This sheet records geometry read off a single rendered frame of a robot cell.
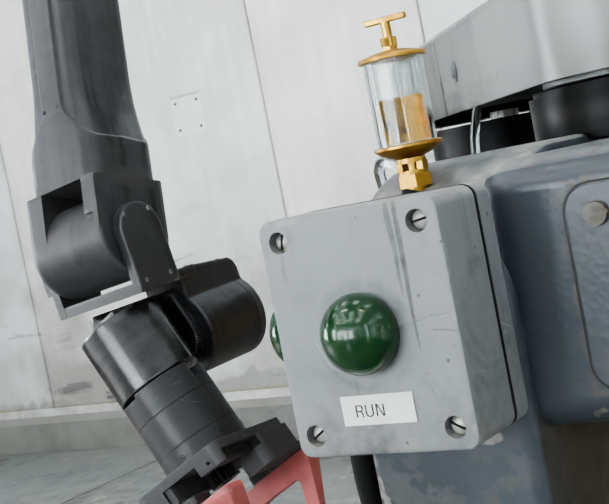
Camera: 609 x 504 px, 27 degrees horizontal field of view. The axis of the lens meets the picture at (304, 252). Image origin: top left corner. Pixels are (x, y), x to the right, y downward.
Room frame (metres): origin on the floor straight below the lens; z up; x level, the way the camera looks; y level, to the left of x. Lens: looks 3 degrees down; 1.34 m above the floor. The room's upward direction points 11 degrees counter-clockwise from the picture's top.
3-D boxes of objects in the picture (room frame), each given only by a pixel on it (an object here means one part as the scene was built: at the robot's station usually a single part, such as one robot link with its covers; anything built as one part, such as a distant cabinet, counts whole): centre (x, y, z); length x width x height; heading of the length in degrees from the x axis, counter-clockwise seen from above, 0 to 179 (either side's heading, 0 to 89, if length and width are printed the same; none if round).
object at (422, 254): (0.46, -0.03, 1.28); 0.08 x 0.05 x 0.09; 57
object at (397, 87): (0.52, -0.05, 1.37); 0.03 x 0.02 x 0.03; 57
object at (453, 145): (0.98, -0.17, 1.35); 0.12 x 0.12 x 0.04
